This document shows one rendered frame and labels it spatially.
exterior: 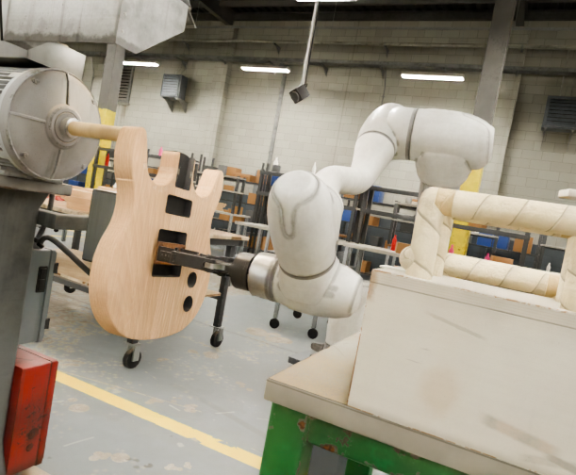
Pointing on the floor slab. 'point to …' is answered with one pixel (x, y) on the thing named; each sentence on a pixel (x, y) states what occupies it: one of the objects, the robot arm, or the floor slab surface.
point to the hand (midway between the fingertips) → (172, 253)
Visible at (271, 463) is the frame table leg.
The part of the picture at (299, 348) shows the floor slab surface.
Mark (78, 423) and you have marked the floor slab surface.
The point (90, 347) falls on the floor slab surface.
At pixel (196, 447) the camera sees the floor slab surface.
